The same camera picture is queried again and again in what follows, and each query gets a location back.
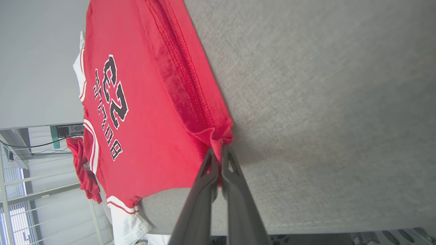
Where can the black device box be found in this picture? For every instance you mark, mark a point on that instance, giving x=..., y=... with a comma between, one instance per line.
x=69, y=130

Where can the green metal bracket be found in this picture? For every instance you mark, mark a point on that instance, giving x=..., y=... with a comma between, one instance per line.
x=54, y=137

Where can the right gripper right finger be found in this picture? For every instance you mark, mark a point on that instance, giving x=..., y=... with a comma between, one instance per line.
x=242, y=211

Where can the white metal railing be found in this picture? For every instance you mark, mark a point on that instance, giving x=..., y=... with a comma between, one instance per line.
x=44, y=194

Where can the red shorts with white trim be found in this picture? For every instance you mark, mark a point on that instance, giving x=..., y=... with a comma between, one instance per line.
x=83, y=170

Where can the red jersey with white sleeves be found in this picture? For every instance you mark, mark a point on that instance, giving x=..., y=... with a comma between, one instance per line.
x=153, y=119

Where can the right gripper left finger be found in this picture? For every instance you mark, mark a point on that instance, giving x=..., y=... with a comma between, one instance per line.
x=197, y=211

